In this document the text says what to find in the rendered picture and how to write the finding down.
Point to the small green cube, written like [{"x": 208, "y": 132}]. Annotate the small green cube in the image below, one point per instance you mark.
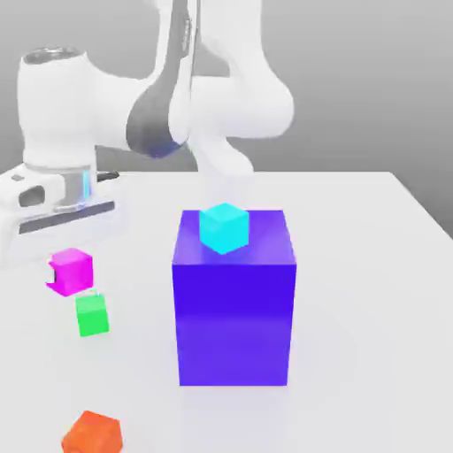
[{"x": 92, "y": 316}]

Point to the small cyan cube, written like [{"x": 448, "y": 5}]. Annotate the small cyan cube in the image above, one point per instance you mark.
[{"x": 223, "y": 228}]

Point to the small orange cube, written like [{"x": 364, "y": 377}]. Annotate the small orange cube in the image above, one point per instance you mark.
[{"x": 92, "y": 433}]

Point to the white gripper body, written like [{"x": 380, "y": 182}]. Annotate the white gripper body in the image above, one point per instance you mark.
[{"x": 70, "y": 235}]

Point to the large blue box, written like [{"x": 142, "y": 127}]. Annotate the large blue box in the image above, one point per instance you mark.
[{"x": 233, "y": 318}]

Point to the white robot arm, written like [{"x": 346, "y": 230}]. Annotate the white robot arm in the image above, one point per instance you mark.
[{"x": 244, "y": 99}]

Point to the small magenta cube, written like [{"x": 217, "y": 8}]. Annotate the small magenta cube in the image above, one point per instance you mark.
[{"x": 72, "y": 272}]

